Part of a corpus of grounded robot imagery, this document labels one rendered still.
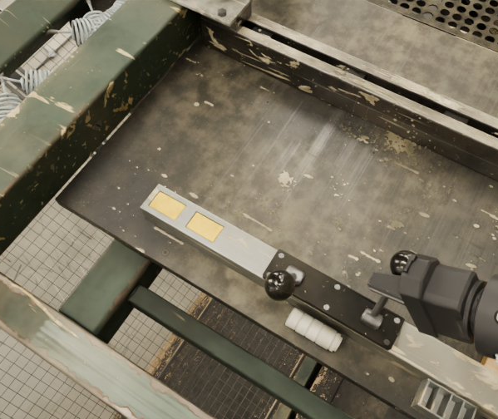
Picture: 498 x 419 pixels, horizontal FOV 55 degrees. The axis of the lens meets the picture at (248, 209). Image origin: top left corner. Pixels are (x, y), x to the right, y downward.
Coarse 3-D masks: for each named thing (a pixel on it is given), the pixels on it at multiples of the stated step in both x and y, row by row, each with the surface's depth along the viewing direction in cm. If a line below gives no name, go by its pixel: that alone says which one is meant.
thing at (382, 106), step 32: (192, 0) 86; (224, 0) 86; (224, 32) 89; (256, 32) 87; (288, 32) 87; (256, 64) 91; (288, 64) 86; (320, 64) 83; (352, 64) 83; (320, 96) 88; (352, 96) 84; (384, 96) 80; (416, 96) 81; (384, 128) 86; (416, 128) 81; (448, 128) 78; (480, 128) 79; (480, 160) 79
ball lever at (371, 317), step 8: (392, 256) 60; (400, 256) 58; (408, 256) 58; (392, 264) 59; (400, 264) 58; (392, 272) 59; (400, 272) 58; (376, 304) 64; (384, 304) 63; (368, 312) 65; (376, 312) 64; (368, 320) 65; (376, 320) 64; (376, 328) 65
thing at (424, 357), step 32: (160, 224) 76; (224, 224) 73; (224, 256) 71; (256, 256) 71; (320, 320) 70; (384, 352) 66; (416, 352) 65; (448, 352) 65; (448, 384) 63; (480, 384) 63
